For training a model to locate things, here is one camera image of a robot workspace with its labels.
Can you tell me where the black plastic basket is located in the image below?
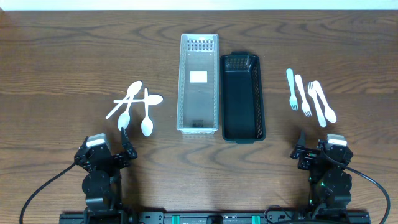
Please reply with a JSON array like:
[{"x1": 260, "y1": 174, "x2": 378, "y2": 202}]
[{"x1": 220, "y1": 52, "x2": 266, "y2": 144}]

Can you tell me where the white fork tines up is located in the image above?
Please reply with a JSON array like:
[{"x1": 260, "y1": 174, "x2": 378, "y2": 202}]
[{"x1": 307, "y1": 82, "x2": 326, "y2": 128}]

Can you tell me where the pale blue plastic fork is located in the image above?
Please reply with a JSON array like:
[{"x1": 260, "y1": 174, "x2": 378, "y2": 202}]
[{"x1": 286, "y1": 68, "x2": 299, "y2": 111}]

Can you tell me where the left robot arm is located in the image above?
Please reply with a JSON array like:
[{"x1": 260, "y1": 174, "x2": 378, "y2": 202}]
[{"x1": 74, "y1": 128, "x2": 137, "y2": 223}]

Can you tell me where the clear plastic basket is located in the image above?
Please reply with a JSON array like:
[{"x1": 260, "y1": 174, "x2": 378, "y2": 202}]
[{"x1": 177, "y1": 34, "x2": 220, "y2": 134}]

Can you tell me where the white plastic spoon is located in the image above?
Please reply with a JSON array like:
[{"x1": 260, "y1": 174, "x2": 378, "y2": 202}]
[{"x1": 313, "y1": 80, "x2": 337, "y2": 123}]

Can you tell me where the white plastic fork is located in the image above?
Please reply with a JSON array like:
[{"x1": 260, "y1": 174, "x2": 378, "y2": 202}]
[{"x1": 294, "y1": 74, "x2": 312, "y2": 117}]

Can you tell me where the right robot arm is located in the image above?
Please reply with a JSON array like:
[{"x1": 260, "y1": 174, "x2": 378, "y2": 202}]
[{"x1": 290, "y1": 132, "x2": 353, "y2": 219}]

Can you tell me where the white spoon vertical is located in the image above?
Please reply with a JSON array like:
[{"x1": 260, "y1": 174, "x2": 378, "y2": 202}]
[{"x1": 141, "y1": 88, "x2": 154, "y2": 137}]

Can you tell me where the white spoon horizontal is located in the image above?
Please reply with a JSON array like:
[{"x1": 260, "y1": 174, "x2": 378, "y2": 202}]
[{"x1": 113, "y1": 94, "x2": 163, "y2": 106}]

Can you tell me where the white label in basket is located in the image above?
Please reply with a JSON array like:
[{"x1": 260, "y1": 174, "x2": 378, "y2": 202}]
[{"x1": 190, "y1": 71, "x2": 208, "y2": 83}]

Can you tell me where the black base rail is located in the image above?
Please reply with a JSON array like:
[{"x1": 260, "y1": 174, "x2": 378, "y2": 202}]
[{"x1": 59, "y1": 210, "x2": 371, "y2": 224}]

